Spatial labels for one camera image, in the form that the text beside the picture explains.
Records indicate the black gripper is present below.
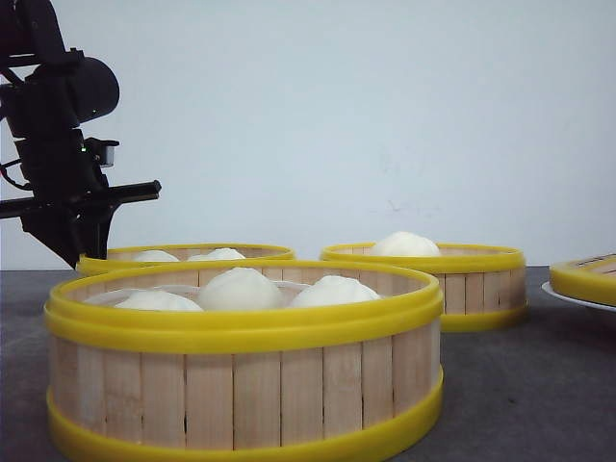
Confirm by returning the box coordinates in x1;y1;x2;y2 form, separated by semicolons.
1;129;162;269

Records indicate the bamboo steamer basket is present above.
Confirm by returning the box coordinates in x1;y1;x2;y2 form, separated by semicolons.
321;243;527;332
76;243;295;276
44;260;444;461

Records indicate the woven bamboo steamer lid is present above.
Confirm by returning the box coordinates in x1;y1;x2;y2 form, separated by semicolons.
550;253;615;306

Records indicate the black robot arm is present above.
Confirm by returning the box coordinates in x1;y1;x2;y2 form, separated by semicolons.
1;1;161;267

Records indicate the white bun back left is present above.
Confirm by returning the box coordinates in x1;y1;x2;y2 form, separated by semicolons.
133;249;179;263

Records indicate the white bun front left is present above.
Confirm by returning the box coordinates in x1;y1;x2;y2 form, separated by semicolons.
115;290;202;312

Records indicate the white bun back right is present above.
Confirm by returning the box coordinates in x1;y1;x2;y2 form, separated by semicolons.
188;247;245;262

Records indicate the white bun front middle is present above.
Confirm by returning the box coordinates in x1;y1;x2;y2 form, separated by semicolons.
196;268;283;311

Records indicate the white bun front right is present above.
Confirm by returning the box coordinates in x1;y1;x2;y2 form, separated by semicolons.
290;275;381;308

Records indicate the white steamed bun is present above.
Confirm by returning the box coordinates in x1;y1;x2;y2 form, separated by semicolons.
370;231;441;257

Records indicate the white plate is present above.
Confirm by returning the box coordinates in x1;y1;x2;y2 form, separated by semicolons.
541;282;616;313

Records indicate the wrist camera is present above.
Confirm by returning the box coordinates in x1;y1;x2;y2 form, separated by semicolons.
84;138;120;168

